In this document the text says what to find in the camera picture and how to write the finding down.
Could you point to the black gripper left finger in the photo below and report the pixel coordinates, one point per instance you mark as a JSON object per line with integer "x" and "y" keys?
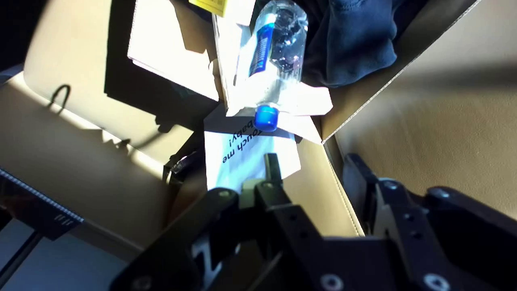
{"x": 184, "y": 248}

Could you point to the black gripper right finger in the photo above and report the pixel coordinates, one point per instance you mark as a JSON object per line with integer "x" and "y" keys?
{"x": 463, "y": 231}

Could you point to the clear water bottle blue cap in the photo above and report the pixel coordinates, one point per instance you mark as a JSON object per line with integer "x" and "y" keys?
{"x": 280, "y": 49}

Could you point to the open cardboard box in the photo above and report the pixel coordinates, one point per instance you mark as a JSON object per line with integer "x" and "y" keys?
{"x": 458, "y": 123}
{"x": 172, "y": 49}

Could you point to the white printed paper sheet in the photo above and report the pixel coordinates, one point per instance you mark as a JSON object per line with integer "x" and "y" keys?
{"x": 240, "y": 159}

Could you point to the dark navy garment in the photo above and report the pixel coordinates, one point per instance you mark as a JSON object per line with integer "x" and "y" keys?
{"x": 361, "y": 37}

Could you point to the yellow paperback book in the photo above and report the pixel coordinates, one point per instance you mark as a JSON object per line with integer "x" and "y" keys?
{"x": 211, "y": 5}

